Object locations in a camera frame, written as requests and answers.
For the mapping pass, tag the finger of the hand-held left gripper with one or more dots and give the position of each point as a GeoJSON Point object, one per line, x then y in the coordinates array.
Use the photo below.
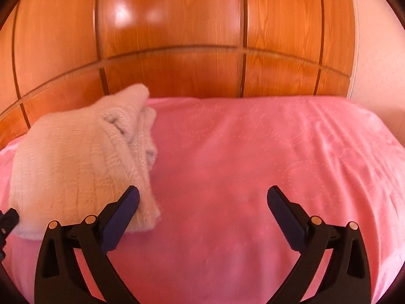
{"type": "Point", "coordinates": [9, 220]}

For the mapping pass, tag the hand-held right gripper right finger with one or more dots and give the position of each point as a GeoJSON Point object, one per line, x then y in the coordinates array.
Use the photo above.
{"type": "Point", "coordinates": [284, 218]}

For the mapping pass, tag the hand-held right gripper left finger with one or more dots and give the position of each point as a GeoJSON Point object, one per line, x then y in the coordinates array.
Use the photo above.
{"type": "Point", "coordinates": [121, 218]}

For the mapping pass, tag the white knit sweater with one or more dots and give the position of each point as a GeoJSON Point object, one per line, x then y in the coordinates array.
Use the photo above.
{"type": "Point", "coordinates": [69, 164]}

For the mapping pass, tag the pink bed blanket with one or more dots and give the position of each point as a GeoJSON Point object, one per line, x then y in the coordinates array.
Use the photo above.
{"type": "Point", "coordinates": [237, 164]}

